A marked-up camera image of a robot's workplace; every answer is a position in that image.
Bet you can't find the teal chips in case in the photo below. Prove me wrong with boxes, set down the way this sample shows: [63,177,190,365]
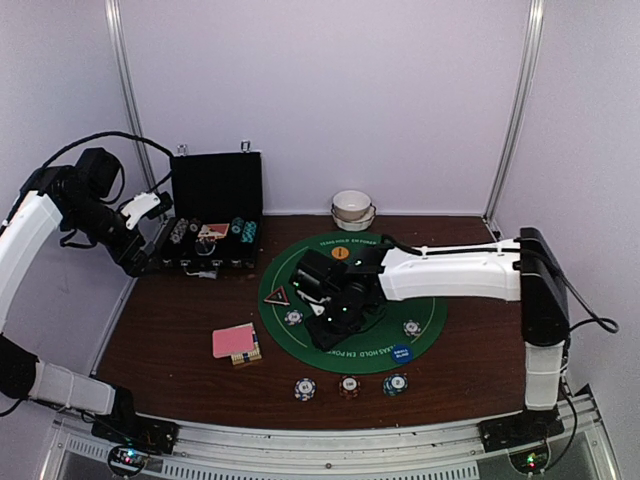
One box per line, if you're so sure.
[241,221,258,244]

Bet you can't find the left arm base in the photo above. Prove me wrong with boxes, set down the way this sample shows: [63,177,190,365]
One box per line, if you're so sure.
[91,416,179,455]

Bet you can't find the blue small blind button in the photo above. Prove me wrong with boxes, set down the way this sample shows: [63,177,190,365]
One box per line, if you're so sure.
[391,345,414,365]

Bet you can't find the green blue chips in case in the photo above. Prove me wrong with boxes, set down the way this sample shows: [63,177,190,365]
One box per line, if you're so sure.
[230,217,245,235]

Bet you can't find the white lower bowl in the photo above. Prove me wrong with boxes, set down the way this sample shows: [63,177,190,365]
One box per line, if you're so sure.
[331,205,377,232]

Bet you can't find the red black all-in triangle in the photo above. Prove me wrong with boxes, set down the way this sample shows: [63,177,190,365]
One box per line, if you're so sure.
[263,286,290,306]

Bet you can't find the blue tan chip stack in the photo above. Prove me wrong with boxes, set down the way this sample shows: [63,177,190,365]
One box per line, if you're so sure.
[294,378,317,401]

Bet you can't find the red-backed card deck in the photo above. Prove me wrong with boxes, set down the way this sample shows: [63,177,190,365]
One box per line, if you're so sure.
[212,324,254,359]

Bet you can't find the round green poker mat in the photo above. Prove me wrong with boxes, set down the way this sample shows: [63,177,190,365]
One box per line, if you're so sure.
[258,231,447,375]

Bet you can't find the gold blue card box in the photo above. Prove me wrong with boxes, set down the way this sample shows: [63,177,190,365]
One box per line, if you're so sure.
[231,323,262,366]

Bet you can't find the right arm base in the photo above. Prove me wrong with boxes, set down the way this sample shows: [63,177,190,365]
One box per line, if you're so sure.
[478,411,565,453]

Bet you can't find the blue tan ten chip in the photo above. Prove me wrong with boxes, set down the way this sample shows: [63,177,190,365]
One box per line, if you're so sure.
[284,309,304,326]

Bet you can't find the tan blue chips in case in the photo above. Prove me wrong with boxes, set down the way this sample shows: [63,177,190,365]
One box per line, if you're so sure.
[169,218,189,245]

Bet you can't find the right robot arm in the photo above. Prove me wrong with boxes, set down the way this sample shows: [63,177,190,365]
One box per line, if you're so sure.
[290,227,570,442]

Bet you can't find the green blue chip stack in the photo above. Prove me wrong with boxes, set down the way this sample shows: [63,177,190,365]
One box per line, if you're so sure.
[382,374,408,397]

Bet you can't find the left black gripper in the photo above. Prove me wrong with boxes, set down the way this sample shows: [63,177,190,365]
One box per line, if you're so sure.
[65,193,165,277]

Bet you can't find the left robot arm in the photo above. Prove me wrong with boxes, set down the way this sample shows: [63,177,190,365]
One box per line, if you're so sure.
[1,148,162,444]

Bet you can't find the orange round button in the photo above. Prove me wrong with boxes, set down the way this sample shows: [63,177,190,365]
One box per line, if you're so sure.
[331,246,350,260]

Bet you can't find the black poker chip case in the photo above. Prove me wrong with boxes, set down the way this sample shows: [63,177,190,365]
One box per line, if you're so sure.
[157,151,263,272]

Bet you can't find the brown chips in case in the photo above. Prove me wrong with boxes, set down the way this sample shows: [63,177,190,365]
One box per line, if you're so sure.
[188,219,202,233]

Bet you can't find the white ceramic bowl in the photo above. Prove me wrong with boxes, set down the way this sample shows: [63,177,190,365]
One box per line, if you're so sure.
[332,190,372,221]

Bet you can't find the card pack in case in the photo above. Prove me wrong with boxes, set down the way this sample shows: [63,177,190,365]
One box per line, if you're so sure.
[198,223,230,239]

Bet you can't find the clear dealer button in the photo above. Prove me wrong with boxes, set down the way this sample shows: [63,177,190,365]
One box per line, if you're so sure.
[194,238,216,256]

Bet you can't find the brown black chip stack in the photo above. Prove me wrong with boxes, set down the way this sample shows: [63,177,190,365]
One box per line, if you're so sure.
[338,375,361,399]

